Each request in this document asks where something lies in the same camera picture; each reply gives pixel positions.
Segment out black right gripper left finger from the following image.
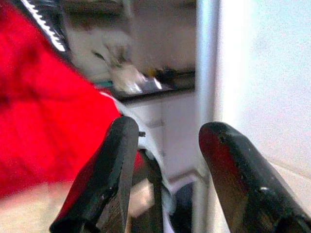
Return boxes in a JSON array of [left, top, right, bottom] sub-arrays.
[[50, 116, 139, 233]]

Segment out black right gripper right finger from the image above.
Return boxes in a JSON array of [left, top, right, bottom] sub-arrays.
[[198, 121, 311, 233]]

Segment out red jacket with black zipper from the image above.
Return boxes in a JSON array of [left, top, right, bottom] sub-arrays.
[[0, 0, 175, 233]]

